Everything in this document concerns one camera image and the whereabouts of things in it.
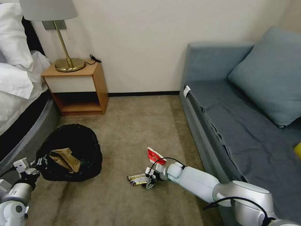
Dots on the red snack wrapper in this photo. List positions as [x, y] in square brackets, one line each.
[154, 155]

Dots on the trash bin with black bag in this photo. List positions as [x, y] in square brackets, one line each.
[89, 150]

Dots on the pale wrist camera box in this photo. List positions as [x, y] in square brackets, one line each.
[21, 166]
[149, 171]

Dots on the blue-grey sofa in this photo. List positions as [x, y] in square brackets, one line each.
[237, 141]

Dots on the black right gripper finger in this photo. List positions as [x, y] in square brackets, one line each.
[146, 185]
[152, 180]

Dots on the black headboard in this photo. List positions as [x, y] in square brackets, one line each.
[33, 37]

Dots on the white bed duvet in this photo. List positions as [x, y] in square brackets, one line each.
[16, 89]

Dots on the black baseboard strip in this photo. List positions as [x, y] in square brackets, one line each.
[143, 93]

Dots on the grey bed base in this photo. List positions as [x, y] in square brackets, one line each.
[30, 124]

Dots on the blue-grey sofa cushion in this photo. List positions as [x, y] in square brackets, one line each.
[272, 77]

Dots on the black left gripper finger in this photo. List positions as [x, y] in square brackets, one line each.
[35, 171]
[40, 161]

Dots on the white pillow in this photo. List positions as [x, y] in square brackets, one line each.
[13, 40]

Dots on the white sofa tag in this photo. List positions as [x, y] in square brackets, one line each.
[187, 91]

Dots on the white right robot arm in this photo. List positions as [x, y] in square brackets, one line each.
[200, 181]

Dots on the brass table lamp grey shade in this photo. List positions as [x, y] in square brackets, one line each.
[51, 9]

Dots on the crumpled brown paper bag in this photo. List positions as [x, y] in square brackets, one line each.
[67, 159]

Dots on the yellow object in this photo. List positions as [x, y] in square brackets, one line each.
[298, 150]

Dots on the wooden nightstand with white drawer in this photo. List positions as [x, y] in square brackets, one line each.
[77, 84]

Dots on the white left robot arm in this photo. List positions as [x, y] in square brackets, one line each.
[16, 195]

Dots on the grey wall switch plate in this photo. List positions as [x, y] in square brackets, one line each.
[48, 25]

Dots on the black and yellow snack wrapper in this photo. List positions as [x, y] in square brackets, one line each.
[136, 180]

